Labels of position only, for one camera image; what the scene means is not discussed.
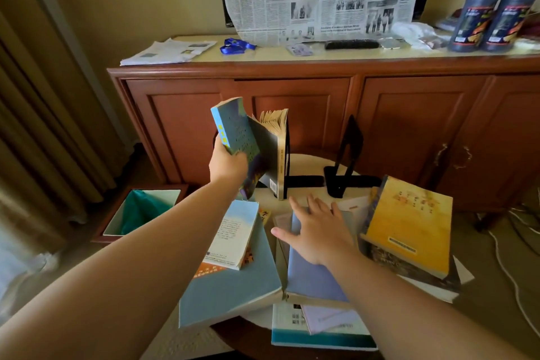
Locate person's left hand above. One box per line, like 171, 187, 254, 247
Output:
209, 134, 250, 187

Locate person's right hand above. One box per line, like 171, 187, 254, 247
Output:
271, 193, 359, 270

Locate lavender cover book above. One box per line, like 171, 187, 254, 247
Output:
285, 208, 359, 310

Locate grey cover book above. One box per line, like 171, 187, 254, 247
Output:
247, 109, 290, 201

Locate black metal bookend rack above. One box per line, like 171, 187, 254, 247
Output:
213, 115, 383, 200

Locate small white blue book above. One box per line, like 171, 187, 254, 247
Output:
202, 199, 260, 271

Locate yellow cover book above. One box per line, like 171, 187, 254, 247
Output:
359, 174, 455, 280

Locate large white teal textbook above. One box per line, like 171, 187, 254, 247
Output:
271, 300, 379, 352

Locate large light blue book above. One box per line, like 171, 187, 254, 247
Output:
178, 210, 284, 330

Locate person's left forearm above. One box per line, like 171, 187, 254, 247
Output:
0, 180, 237, 360

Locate person's right forearm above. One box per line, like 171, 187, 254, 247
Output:
327, 245, 532, 360

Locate wooden sideboard cabinet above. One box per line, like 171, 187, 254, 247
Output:
106, 34, 540, 213

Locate round wooden table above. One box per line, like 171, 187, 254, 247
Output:
210, 154, 385, 360

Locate green bin liner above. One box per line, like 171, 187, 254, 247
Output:
103, 190, 181, 237

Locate folded newspaper pile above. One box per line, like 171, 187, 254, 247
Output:
119, 38, 217, 67

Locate small lavender packet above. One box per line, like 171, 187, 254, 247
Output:
286, 43, 314, 57

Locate white paper sheets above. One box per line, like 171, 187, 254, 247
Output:
337, 195, 476, 304

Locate wooden trash bin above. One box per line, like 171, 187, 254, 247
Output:
91, 184, 190, 245

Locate black remote control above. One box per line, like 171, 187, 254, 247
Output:
324, 39, 380, 51

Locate beige curtain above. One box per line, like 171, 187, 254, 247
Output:
0, 0, 132, 255

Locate small clear packet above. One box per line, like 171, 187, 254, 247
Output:
417, 36, 448, 51

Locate white plastic bag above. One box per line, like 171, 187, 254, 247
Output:
390, 21, 439, 49

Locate white sheer curtain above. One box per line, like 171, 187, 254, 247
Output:
0, 211, 60, 322

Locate dark blue red-capped bottle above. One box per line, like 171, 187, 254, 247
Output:
480, 0, 540, 52
447, 0, 512, 53

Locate small white box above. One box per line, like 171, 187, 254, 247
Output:
514, 37, 540, 52

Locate dark red bag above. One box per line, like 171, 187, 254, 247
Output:
519, 11, 540, 40

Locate blue lanyard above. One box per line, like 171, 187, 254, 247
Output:
219, 38, 257, 56

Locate white cable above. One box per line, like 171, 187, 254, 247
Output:
489, 208, 540, 338

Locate black cable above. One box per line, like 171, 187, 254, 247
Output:
506, 203, 540, 259

